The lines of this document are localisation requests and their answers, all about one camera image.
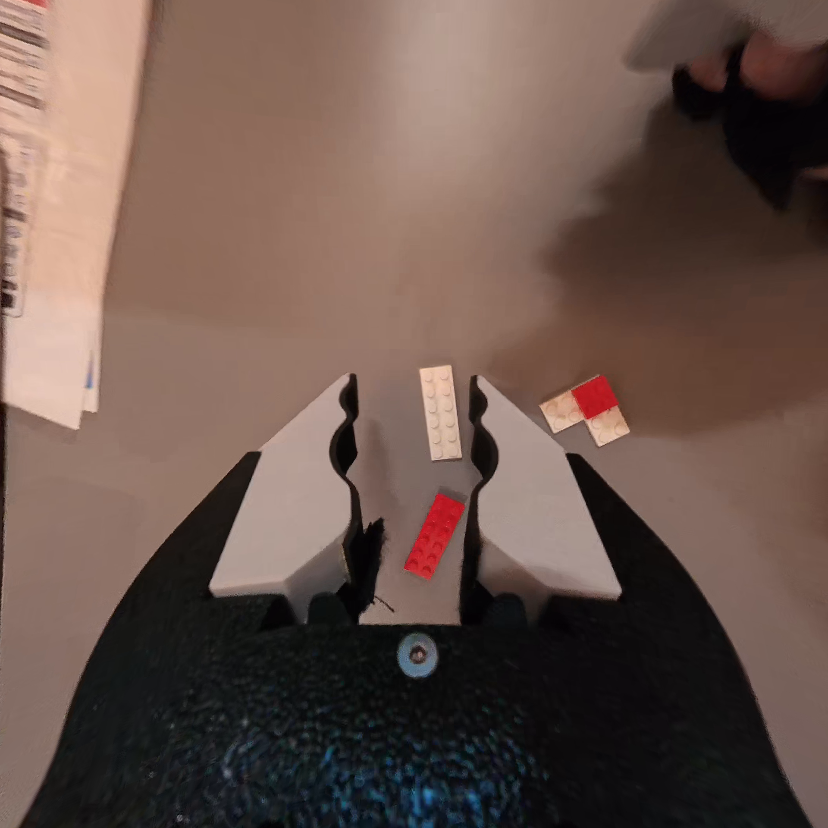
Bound long white lego plate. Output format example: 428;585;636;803
418;365;464;462

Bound printed paper instruction booklet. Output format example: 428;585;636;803
0;0;155;432

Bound white and red lego assembly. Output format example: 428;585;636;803
538;374;631;449

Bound long red lego plate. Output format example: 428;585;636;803
404;493;467;580

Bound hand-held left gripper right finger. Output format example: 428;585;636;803
459;374;623;626

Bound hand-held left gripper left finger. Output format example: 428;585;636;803
208;373;387;625

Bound person's right hand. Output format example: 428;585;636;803
689;29;828;101

